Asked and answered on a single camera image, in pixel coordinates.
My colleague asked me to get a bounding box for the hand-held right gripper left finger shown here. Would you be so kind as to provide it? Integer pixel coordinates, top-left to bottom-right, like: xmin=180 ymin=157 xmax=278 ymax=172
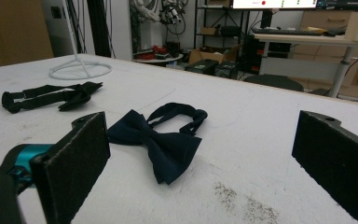
xmin=30 ymin=111 xmax=112 ymax=224

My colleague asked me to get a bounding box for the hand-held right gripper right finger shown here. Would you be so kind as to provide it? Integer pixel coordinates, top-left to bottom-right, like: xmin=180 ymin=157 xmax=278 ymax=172
xmin=291 ymin=109 xmax=358 ymax=224

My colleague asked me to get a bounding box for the black bow tie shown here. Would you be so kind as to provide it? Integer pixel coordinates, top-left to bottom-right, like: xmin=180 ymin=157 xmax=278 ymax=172
xmin=1 ymin=80 xmax=103 ymax=115

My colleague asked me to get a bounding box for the navy bow tie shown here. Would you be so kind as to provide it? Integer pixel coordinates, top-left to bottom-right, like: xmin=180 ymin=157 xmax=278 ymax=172
xmin=106 ymin=102 xmax=209 ymax=186

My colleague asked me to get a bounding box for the white wire rack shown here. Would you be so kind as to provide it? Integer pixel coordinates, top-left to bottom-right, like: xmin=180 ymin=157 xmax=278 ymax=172
xmin=48 ymin=0 xmax=113 ymax=81

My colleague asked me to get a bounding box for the black round stool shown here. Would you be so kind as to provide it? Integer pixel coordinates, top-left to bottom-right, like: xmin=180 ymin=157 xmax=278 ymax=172
xmin=243 ymin=74 xmax=305 ymax=93

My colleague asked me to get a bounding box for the white foam mat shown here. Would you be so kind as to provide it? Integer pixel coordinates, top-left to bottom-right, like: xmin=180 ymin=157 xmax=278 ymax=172
xmin=0 ymin=54 xmax=358 ymax=224

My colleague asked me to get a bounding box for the white desk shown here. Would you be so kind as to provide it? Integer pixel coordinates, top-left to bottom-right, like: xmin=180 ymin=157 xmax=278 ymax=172
xmin=254 ymin=32 xmax=358 ymax=99

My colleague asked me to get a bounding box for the round white side table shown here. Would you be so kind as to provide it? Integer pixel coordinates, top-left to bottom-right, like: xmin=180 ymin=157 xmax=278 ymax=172
xmin=132 ymin=53 xmax=185 ymax=65

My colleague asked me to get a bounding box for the black keyboard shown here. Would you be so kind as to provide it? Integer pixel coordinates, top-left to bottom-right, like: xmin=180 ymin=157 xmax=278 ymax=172
xmin=251 ymin=27 xmax=324 ymax=37

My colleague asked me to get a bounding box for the black computer tower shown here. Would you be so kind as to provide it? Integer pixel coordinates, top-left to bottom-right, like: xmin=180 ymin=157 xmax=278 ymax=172
xmin=184 ymin=58 xmax=220 ymax=77
xmin=213 ymin=61 xmax=241 ymax=80

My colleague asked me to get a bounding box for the brown cardboard board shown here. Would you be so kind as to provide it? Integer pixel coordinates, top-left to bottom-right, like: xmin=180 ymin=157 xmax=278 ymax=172
xmin=0 ymin=0 xmax=55 ymax=70

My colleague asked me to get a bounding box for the open brown cardboard box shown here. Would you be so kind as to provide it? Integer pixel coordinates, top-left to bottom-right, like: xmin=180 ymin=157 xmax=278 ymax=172
xmin=187 ymin=44 xmax=242 ymax=65

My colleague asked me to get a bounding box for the computer monitor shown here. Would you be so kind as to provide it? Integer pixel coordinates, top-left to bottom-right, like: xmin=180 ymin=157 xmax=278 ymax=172
xmin=231 ymin=0 xmax=319 ymax=10

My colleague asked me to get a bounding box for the black metal shelf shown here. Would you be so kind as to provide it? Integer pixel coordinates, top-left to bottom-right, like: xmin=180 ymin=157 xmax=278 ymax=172
xmin=193 ymin=0 xmax=246 ymax=49

